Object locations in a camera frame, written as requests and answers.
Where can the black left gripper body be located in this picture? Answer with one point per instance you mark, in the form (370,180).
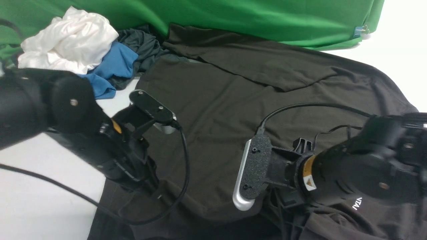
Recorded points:
(122,150)

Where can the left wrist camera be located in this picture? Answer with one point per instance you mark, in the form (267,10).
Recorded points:
(150,112)

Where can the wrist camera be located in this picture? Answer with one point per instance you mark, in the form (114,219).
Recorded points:
(251,180)
(150,112)

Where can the green backdrop cloth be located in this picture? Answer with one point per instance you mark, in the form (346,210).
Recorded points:
(313,24)

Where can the dark gray long-sleeved shirt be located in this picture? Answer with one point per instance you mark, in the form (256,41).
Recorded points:
(220,97)

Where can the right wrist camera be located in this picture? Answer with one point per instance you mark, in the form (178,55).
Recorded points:
(251,180)

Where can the blue binder clip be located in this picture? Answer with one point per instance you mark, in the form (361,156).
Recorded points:
(359,31)

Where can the crumpled dark teal shirt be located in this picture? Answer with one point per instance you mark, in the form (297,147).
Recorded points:
(146,42)

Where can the crumpled blue shirt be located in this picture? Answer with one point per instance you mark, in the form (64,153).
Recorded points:
(118,62)

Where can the crumpled white shirt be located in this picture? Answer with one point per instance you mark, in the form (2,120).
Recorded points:
(77,42)

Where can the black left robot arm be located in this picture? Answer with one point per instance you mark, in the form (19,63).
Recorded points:
(62,105)

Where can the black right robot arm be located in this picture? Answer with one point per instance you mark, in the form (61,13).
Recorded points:
(385,162)

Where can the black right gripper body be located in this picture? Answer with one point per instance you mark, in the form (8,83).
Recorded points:
(284,175)

